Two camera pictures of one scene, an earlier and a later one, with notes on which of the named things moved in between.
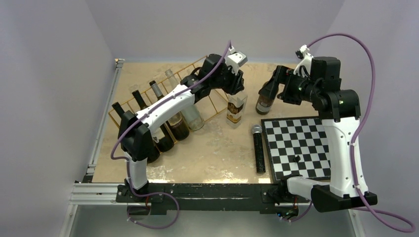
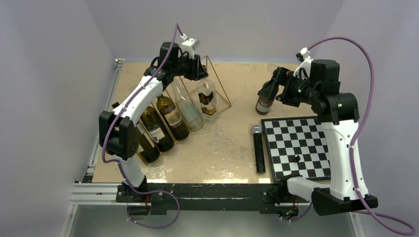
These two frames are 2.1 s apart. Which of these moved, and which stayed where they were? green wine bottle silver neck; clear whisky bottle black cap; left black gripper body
Moved: clear whisky bottle black cap; left black gripper body
Stayed: green wine bottle silver neck
